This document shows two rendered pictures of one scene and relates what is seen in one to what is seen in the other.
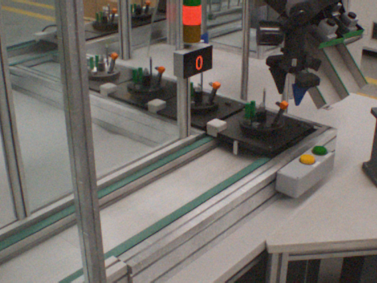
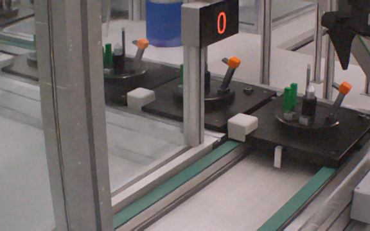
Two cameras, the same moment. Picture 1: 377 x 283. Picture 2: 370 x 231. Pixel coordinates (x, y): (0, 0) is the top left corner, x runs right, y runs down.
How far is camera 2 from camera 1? 0.47 m
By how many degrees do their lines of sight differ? 6
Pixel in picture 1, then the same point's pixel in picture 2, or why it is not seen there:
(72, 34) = not seen: outside the picture
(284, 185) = (365, 210)
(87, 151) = (97, 185)
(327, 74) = not seen: outside the picture
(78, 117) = (77, 104)
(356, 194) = not seen: outside the picture
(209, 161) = (239, 181)
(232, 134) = (270, 136)
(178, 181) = (199, 217)
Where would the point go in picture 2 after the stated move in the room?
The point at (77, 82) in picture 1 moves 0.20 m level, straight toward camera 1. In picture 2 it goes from (78, 10) to (185, 162)
